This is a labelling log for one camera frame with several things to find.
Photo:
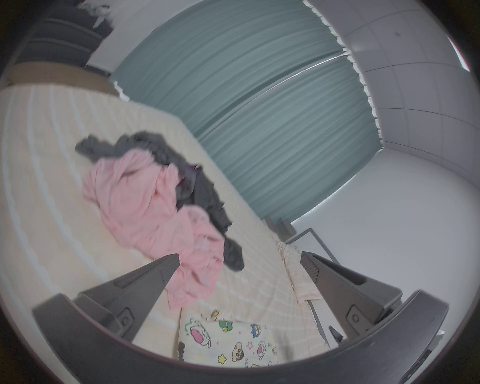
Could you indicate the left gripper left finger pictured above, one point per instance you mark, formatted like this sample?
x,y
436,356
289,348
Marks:
x,y
123,300

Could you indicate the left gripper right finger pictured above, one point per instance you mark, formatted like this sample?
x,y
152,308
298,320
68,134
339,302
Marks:
x,y
352,296

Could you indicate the white printed pyjama top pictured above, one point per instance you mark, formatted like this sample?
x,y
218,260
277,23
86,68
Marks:
x,y
225,341

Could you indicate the bed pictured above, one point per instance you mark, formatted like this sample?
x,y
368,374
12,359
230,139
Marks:
x,y
45,187

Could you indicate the pale pink striped pillow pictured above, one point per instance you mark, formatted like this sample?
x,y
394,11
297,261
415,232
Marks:
x,y
300,273

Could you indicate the pink garment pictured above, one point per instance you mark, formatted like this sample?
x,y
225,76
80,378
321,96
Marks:
x,y
138,210

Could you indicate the grey white bedside table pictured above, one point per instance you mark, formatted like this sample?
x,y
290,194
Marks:
x,y
281,228

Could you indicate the dark grey garment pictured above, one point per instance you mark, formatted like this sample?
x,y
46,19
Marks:
x,y
206,198

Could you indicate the purple garment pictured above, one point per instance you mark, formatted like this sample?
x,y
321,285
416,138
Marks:
x,y
193,172

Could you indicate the black chest of drawers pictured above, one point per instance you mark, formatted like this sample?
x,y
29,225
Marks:
x,y
63,37

